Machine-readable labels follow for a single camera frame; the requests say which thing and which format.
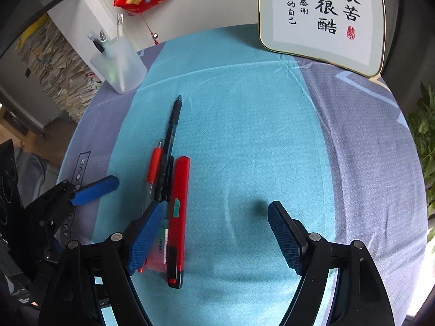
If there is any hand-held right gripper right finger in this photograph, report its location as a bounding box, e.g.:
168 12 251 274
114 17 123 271
267 201 396 326

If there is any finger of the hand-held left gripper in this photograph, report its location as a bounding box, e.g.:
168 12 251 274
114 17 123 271
44 175 119 218

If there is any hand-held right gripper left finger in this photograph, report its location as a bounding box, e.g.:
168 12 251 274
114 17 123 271
37 201 165 326

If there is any thick red marker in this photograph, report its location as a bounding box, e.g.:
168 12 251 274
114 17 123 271
166 155 191 290

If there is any red gel pen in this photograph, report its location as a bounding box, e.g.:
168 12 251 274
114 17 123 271
138 139 164 274

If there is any translucent white pen holder cup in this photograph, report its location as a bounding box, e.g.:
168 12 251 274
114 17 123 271
90 36 148 95

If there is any white eraser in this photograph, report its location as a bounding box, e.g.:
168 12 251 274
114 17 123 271
146 227 169 273

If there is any grey blue cloth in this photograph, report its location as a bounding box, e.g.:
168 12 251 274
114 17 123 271
15 151 60 194

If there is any dark grey case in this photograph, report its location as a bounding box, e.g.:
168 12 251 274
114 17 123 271
0 139 24 242

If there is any light wooden furniture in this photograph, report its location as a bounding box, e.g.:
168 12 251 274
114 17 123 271
0 102 45 140

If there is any teal and grey tablecloth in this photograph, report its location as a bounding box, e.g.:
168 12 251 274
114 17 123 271
56 24 429 326

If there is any stack of papers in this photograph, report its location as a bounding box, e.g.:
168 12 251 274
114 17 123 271
15 15 102 123

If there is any green potted plant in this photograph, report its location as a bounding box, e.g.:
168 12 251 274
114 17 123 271
406 81 435 255

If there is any calligraphy fan sign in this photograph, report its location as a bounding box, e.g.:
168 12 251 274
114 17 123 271
256 0 388 79

